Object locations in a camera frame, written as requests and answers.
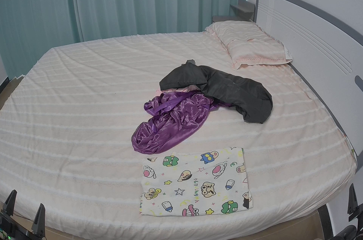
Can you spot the white printed pyjama top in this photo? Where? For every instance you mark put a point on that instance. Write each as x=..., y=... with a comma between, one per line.
x=195, y=185

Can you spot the black garment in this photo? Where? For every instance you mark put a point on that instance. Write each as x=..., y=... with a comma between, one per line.
x=235, y=91

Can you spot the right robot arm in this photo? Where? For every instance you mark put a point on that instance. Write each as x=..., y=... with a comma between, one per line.
x=347, y=233

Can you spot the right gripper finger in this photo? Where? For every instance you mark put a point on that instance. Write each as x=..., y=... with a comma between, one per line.
x=352, y=202

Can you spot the pale pink pillow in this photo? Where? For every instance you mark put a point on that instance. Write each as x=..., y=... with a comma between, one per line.
x=249, y=43

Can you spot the purple satin garment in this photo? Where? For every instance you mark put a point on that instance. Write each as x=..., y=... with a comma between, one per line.
x=170, y=125

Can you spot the pink garment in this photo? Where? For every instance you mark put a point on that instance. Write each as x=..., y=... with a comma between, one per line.
x=181, y=89

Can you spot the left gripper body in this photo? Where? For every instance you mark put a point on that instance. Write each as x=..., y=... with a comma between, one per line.
x=17, y=230

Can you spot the grey bedside table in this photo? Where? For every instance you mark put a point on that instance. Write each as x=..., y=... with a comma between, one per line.
x=241, y=10

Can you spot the bed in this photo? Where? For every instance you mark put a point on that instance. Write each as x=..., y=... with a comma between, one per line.
x=85, y=91

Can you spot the dark grey garment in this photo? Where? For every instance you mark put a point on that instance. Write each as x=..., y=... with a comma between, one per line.
x=191, y=62

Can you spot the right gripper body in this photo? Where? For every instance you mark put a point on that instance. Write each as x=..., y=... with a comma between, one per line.
x=356, y=216

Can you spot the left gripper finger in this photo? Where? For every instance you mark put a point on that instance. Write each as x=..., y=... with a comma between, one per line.
x=10, y=203
x=39, y=221

